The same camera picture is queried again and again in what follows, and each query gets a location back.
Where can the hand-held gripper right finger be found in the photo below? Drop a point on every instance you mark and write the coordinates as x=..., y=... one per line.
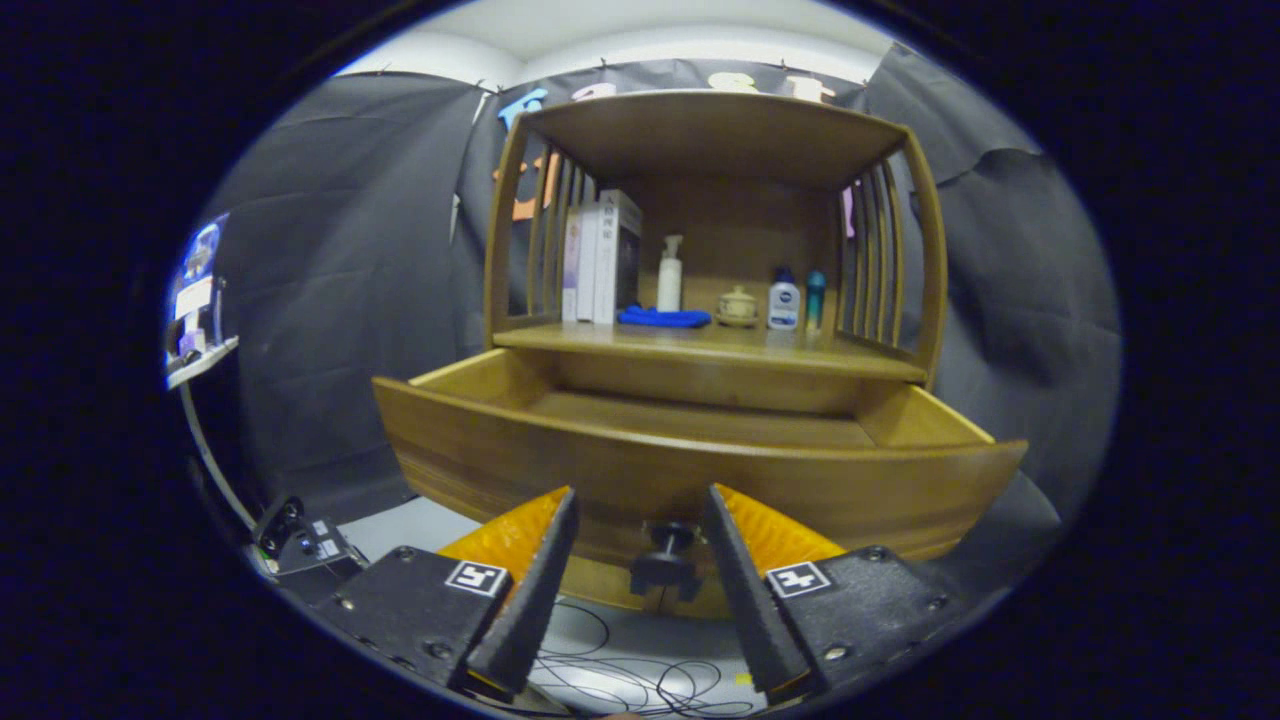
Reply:
x=745, y=600

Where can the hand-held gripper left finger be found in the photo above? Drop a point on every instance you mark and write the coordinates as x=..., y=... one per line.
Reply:
x=535, y=600

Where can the wooden drawer with black knob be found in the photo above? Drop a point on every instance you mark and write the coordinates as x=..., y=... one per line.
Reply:
x=650, y=470

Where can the wooden countertop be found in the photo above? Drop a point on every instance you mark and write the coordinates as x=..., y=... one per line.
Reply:
x=700, y=345

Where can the wooden cabinet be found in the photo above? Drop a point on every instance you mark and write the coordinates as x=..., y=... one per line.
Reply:
x=730, y=220

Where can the blue cloth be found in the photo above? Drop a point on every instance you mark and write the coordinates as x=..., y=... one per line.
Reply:
x=660, y=318

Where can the lidded ceramic tea cup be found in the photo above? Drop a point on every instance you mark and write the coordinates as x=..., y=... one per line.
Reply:
x=737, y=305

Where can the white lotion bottle blue cap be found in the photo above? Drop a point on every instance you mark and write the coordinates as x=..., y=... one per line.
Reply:
x=784, y=300

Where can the teal spray bottle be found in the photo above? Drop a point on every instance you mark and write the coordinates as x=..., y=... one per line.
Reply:
x=815, y=300

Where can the white pump bottle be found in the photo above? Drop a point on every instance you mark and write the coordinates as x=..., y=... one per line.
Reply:
x=669, y=285

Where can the lilac book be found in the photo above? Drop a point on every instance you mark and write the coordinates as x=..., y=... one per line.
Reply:
x=571, y=265

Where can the plain white book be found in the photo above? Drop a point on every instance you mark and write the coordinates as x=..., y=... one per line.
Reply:
x=588, y=265

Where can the white book with portrait cover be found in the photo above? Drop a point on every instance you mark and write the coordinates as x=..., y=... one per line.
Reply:
x=615, y=260

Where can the cluttered white shelf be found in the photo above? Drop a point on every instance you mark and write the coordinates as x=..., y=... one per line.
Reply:
x=195, y=300

